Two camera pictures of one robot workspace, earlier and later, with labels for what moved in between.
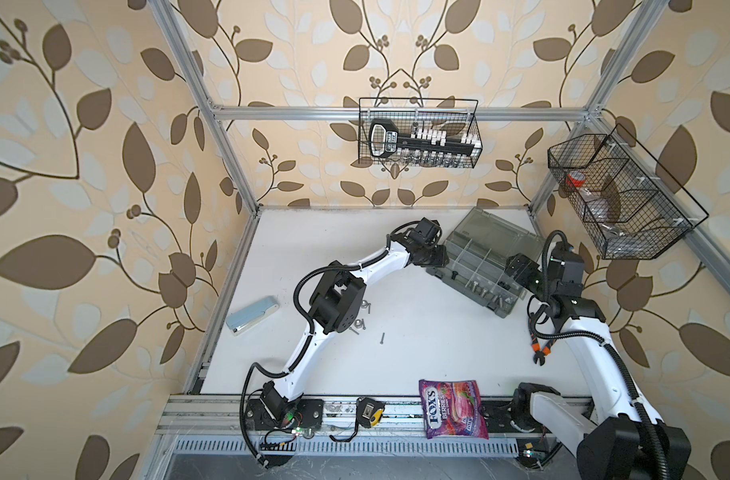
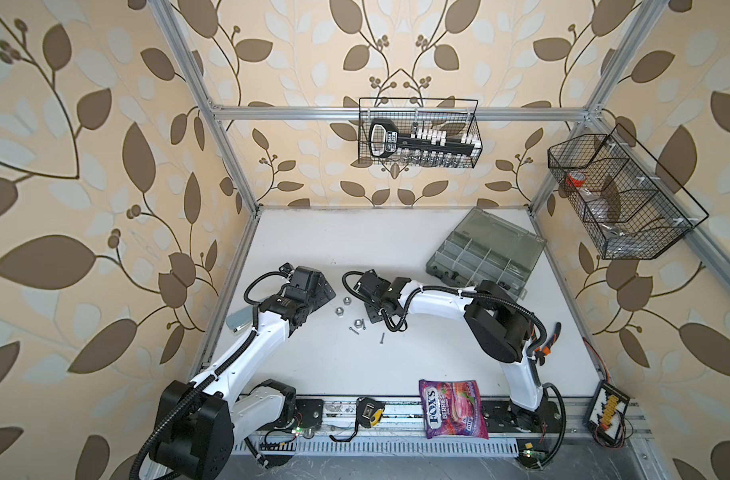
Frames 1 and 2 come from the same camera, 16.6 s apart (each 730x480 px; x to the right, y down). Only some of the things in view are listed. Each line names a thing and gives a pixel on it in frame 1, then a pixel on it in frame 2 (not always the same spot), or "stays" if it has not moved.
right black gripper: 523,274 -> 372,316
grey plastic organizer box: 478,250 stays
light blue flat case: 245,317 stays
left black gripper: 443,258 -> 324,297
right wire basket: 632,207 stays
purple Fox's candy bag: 452,408 stays
